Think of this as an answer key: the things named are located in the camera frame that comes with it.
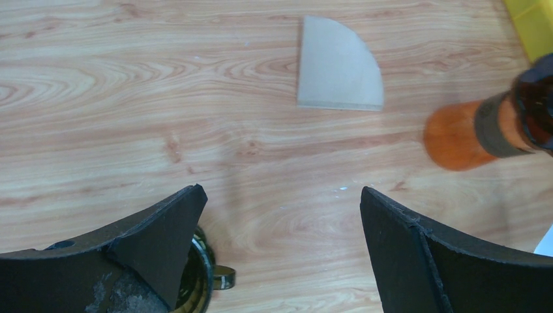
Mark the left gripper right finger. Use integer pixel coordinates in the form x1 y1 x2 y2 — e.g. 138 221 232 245
360 187 552 312

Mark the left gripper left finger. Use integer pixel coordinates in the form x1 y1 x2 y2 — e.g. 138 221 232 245
1 185 207 312

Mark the white paper coffee filter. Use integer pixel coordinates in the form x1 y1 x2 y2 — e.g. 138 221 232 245
533 225 553 257

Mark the brown plastic coffee dripper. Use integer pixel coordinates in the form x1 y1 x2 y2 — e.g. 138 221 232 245
513 53 552 155

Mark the olive plastic coffee dripper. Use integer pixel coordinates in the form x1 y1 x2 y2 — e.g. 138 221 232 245
174 226 236 313

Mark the brown paper coffee filter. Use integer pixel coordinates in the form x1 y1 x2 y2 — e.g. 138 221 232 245
297 16 384 112

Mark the yellow plastic tray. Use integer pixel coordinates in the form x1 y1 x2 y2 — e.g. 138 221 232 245
503 0 552 62

